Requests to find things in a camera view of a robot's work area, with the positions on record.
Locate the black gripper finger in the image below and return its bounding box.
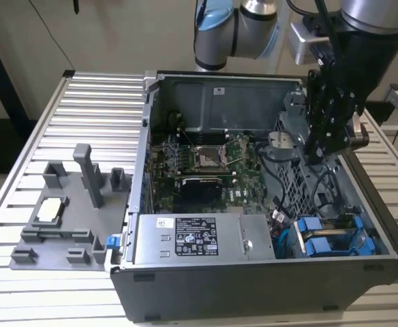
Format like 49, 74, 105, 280
324, 114, 352, 158
303, 112, 327, 167

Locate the black open PC case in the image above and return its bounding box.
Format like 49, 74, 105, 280
109, 69, 398, 324

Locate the blue data cable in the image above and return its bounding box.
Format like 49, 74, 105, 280
273, 227, 291, 260

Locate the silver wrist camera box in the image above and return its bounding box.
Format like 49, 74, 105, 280
288, 20, 333, 66

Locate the silver CPU chip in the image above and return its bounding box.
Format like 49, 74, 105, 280
36, 198, 65, 221

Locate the black RAM slot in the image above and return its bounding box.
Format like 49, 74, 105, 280
178, 130, 231, 145

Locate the CPU socket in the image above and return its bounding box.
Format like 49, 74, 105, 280
191, 144, 228, 170

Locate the thin metal locking lever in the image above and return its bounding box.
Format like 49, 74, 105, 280
180, 127, 200, 151

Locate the silver metal bracket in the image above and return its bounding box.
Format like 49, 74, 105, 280
268, 131, 305, 151

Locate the thin black hanging cable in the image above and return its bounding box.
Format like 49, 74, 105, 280
27, 0, 76, 72

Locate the black disk wire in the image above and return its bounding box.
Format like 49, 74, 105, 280
311, 163, 340, 214

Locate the green motherboard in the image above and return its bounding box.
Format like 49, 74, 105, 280
150, 132, 271, 216

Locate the blue empty disk carrier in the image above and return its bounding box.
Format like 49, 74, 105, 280
303, 236, 376, 259

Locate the grey parts rack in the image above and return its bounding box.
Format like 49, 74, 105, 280
10, 142, 134, 273

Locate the black graphics card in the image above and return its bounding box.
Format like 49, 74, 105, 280
177, 174, 226, 214

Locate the black wire with labelled plug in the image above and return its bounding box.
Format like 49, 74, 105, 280
256, 142, 290, 225

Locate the grey perforated drive cage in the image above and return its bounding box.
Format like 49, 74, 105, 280
262, 110, 324, 221

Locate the blue case latch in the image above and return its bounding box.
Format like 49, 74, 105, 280
106, 234, 122, 253

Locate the silver power supply unit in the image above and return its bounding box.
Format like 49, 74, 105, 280
132, 213, 277, 265

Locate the black furniture frame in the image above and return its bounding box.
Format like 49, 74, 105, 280
0, 18, 38, 175

